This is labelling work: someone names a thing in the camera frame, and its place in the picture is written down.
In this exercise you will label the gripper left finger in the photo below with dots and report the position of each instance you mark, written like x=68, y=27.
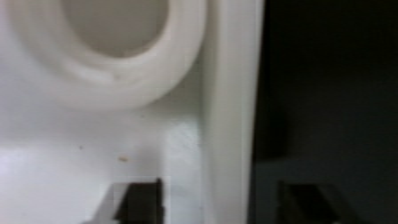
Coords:
x=132, y=205

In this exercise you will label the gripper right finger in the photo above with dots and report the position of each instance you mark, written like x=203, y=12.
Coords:
x=314, y=205

